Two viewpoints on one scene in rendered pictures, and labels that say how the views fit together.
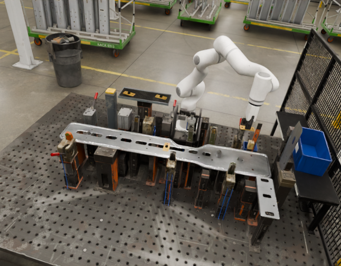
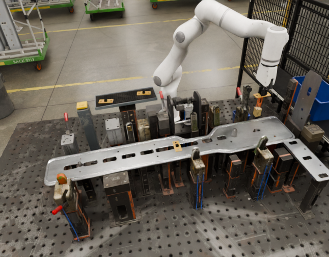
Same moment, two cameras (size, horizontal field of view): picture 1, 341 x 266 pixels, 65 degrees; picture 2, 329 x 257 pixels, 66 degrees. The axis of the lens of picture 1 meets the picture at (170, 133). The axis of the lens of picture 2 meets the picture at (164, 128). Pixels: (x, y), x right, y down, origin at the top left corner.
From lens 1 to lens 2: 0.55 m
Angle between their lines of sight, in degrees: 13
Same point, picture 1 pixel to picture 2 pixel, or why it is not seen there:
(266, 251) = (319, 212)
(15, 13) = not seen: outside the picture
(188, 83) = (168, 68)
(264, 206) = (313, 170)
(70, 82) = (1, 112)
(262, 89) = (280, 46)
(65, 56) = not seen: outside the picture
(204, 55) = (188, 29)
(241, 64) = (244, 24)
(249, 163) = (267, 131)
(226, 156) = (242, 132)
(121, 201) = (149, 226)
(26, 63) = not seen: outside the picture
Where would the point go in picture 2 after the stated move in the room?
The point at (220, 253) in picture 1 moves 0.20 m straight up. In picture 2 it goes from (282, 235) to (293, 213)
